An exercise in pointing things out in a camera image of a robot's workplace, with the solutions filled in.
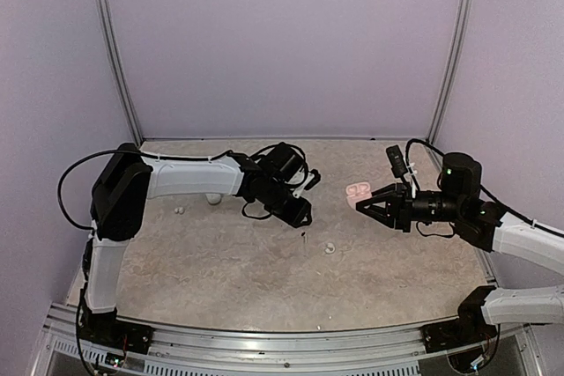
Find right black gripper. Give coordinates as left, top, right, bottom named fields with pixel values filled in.
left=358, top=181, right=465, bottom=232

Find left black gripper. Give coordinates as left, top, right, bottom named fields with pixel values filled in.
left=262, top=180, right=313, bottom=229

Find pink earbud charging case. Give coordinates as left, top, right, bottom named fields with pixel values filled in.
left=345, top=181, right=372, bottom=204

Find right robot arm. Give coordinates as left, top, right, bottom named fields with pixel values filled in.
left=345, top=146, right=563, bottom=344

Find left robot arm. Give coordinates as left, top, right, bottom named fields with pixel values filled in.
left=82, top=142, right=321, bottom=345

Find white earbud charging case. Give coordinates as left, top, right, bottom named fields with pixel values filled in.
left=205, top=194, right=223, bottom=205

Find white earbud right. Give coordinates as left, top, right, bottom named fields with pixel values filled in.
left=324, top=242, right=336, bottom=254

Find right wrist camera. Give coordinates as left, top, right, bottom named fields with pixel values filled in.
left=385, top=144, right=418, bottom=194

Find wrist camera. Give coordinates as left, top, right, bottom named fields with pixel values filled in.
left=288, top=168, right=321, bottom=198
left=385, top=144, right=418, bottom=194

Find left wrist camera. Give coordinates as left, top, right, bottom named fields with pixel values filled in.
left=288, top=168, right=321, bottom=198

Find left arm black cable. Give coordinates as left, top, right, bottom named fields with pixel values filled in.
left=56, top=142, right=309, bottom=232

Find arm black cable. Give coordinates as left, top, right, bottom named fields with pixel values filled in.
left=56, top=142, right=309, bottom=232
left=404, top=137, right=564, bottom=236

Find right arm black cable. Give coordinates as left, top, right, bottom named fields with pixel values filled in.
left=404, top=137, right=564, bottom=236

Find front aluminium rail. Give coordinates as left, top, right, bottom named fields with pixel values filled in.
left=30, top=300, right=543, bottom=376

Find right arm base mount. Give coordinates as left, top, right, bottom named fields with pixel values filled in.
left=420, top=285, right=499, bottom=353

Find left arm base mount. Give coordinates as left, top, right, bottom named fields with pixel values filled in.
left=78, top=313, right=153, bottom=355

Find right aluminium frame post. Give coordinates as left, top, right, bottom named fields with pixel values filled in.
left=427, top=0, right=472, bottom=144

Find aluminium frame post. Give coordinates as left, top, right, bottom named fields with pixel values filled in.
left=95, top=0, right=145, bottom=146
left=427, top=0, right=472, bottom=144

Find left aluminium frame post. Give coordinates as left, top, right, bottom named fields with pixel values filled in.
left=95, top=0, right=145, bottom=146

